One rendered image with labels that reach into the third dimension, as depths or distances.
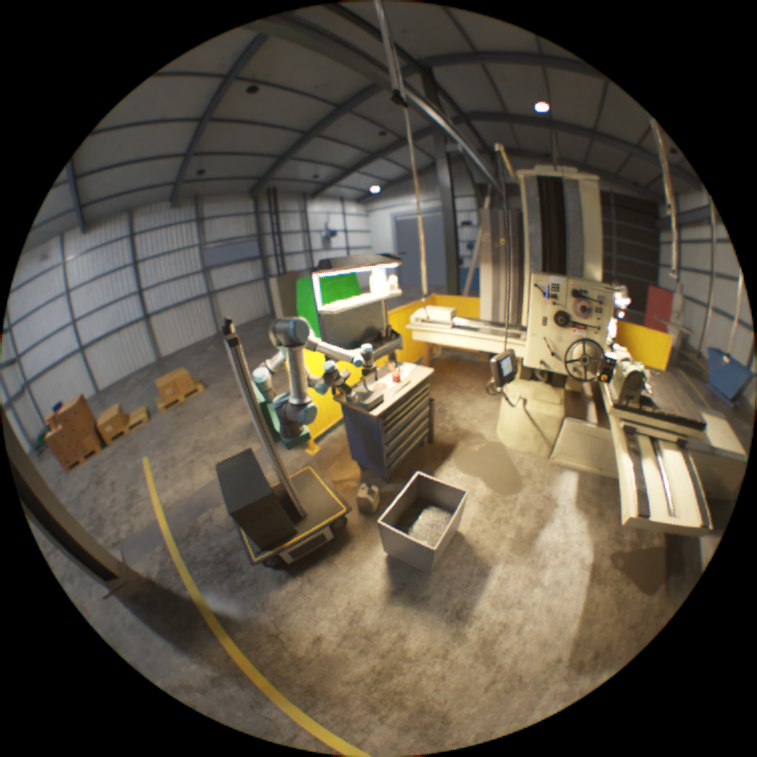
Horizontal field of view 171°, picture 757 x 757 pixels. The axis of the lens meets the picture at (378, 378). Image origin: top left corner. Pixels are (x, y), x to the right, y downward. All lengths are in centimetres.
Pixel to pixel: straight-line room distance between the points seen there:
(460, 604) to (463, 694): 73
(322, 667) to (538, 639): 146
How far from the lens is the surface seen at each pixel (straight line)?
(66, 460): 682
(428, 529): 195
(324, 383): 140
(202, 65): 859
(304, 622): 217
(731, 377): 820
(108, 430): 632
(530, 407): 277
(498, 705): 217
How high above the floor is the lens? 203
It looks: 27 degrees down
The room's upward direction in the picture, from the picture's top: 6 degrees counter-clockwise
